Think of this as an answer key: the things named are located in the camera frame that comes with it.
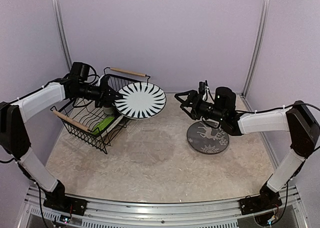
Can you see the grey reindeer plate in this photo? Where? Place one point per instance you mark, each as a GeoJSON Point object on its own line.
{"type": "Point", "coordinates": [207, 138]}

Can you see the left aluminium corner post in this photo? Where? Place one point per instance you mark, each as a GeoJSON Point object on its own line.
{"type": "Point", "coordinates": [61, 33]}

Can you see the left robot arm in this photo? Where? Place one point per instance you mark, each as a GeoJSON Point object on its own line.
{"type": "Point", "coordinates": [14, 115]}

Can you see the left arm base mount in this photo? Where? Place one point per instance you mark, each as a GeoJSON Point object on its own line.
{"type": "Point", "coordinates": [71, 205]}

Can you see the white brown ceramic cup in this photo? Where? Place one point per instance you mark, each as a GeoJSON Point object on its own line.
{"type": "Point", "coordinates": [108, 110]}

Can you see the ribbed round woven plate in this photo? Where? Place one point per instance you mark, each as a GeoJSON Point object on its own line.
{"type": "Point", "coordinates": [112, 125]}

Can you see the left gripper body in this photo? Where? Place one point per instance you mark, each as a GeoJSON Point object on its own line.
{"type": "Point", "coordinates": [99, 96]}

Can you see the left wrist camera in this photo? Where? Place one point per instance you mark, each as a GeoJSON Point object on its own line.
{"type": "Point", "coordinates": [103, 80]}

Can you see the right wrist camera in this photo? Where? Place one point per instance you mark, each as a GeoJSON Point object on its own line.
{"type": "Point", "coordinates": [203, 90]}

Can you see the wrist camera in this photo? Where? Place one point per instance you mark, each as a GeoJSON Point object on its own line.
{"type": "Point", "coordinates": [103, 80]}
{"type": "Point", "coordinates": [203, 90]}

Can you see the white blue striped plate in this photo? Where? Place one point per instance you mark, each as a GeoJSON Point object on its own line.
{"type": "Point", "coordinates": [141, 100]}

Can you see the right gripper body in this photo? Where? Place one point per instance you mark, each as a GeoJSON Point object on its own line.
{"type": "Point", "coordinates": [201, 110]}

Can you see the right aluminium corner post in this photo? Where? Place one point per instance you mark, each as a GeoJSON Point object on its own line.
{"type": "Point", "coordinates": [257, 47]}

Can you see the aluminium corner post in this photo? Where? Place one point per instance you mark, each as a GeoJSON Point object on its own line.
{"type": "Point", "coordinates": [61, 33]}
{"type": "Point", "coordinates": [257, 47]}

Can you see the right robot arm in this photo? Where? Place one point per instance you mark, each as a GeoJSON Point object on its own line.
{"type": "Point", "coordinates": [296, 119]}

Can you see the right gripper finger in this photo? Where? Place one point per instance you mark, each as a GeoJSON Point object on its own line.
{"type": "Point", "coordinates": [189, 111]}
{"type": "Point", "coordinates": [186, 97]}

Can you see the aluminium front rail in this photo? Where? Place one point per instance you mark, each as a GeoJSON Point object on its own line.
{"type": "Point", "coordinates": [103, 213]}

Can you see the black wire dish rack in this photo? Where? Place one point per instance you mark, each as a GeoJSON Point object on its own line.
{"type": "Point", "coordinates": [80, 115]}

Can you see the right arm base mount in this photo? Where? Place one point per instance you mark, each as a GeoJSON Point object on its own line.
{"type": "Point", "coordinates": [256, 204]}

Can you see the green plastic plate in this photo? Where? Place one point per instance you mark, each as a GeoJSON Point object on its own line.
{"type": "Point", "coordinates": [102, 125]}

